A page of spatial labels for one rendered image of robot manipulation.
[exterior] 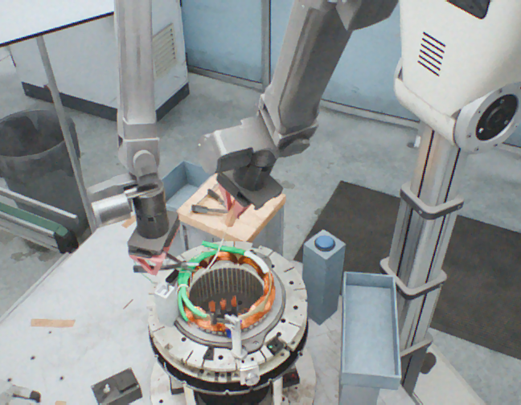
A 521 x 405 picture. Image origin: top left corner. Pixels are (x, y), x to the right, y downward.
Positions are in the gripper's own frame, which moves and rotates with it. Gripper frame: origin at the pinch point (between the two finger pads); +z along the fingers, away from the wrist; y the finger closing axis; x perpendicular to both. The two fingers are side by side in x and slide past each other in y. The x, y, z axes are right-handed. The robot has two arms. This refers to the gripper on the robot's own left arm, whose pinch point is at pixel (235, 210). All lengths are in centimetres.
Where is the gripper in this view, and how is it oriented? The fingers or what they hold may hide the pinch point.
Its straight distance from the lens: 99.1
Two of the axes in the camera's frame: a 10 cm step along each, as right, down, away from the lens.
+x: 6.6, -4.4, 6.1
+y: 6.9, 6.7, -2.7
